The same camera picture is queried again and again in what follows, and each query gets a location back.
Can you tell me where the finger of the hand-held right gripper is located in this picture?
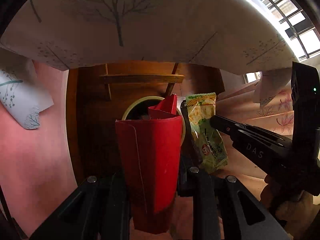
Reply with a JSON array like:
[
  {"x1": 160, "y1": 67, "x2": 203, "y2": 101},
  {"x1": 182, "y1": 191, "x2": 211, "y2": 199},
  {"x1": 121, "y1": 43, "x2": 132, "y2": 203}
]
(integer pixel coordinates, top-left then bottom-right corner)
[
  {"x1": 180, "y1": 100, "x2": 203, "y2": 168},
  {"x1": 209, "y1": 115, "x2": 293, "y2": 172}
]

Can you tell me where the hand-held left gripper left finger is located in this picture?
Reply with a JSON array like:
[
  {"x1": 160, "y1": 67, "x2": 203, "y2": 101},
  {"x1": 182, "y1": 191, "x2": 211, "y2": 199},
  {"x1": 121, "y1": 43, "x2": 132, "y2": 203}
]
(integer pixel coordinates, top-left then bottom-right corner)
[{"x1": 29, "y1": 170, "x2": 131, "y2": 240}]

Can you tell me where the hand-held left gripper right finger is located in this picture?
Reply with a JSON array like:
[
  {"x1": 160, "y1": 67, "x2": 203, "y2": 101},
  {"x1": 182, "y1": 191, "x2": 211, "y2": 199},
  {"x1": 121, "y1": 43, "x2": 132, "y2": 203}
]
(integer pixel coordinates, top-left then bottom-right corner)
[{"x1": 178, "y1": 166, "x2": 292, "y2": 240}]

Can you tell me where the green snack packet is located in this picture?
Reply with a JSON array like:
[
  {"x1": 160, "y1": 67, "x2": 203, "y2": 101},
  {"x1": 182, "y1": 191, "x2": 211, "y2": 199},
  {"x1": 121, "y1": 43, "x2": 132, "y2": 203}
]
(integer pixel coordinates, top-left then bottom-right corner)
[{"x1": 185, "y1": 92, "x2": 228, "y2": 174}]

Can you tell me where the dark bin with cream rim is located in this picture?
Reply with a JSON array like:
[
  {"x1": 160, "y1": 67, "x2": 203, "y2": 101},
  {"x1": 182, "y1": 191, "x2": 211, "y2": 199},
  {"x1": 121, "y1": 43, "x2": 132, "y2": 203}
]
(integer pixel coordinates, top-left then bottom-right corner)
[{"x1": 121, "y1": 95, "x2": 186, "y2": 145}]

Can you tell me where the red paper carton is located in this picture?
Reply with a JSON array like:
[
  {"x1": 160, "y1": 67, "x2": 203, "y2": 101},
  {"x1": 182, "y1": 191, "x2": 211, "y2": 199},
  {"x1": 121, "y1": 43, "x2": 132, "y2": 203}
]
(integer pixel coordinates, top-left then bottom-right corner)
[{"x1": 115, "y1": 94, "x2": 184, "y2": 235}]

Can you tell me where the person's right hand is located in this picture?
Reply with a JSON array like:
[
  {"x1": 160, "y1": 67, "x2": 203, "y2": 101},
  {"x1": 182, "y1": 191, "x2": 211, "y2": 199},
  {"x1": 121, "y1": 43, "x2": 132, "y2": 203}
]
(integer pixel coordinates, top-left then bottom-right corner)
[{"x1": 264, "y1": 174, "x2": 314, "y2": 228}]

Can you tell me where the pink cloth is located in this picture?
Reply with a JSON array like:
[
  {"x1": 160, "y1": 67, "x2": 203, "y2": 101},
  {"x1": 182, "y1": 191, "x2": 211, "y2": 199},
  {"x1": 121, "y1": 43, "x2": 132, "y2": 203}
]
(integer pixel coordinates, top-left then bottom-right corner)
[{"x1": 217, "y1": 80, "x2": 295, "y2": 140}]

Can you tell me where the tree printed tablecloth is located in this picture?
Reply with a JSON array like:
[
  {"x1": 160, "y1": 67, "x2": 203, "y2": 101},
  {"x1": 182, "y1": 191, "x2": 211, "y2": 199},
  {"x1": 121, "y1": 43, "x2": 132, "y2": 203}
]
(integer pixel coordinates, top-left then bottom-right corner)
[{"x1": 0, "y1": 0, "x2": 298, "y2": 130}]

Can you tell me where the barred window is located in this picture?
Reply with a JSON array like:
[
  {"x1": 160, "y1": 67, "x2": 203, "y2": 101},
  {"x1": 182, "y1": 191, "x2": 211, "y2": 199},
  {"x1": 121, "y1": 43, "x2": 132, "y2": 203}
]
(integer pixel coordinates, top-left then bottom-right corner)
[{"x1": 239, "y1": 0, "x2": 320, "y2": 62}]

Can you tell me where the wooden table frame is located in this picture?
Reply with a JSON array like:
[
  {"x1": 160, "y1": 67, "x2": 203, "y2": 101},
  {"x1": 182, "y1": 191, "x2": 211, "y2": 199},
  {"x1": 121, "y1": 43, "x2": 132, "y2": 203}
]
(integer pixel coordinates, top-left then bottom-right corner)
[{"x1": 66, "y1": 61, "x2": 225, "y2": 188}]

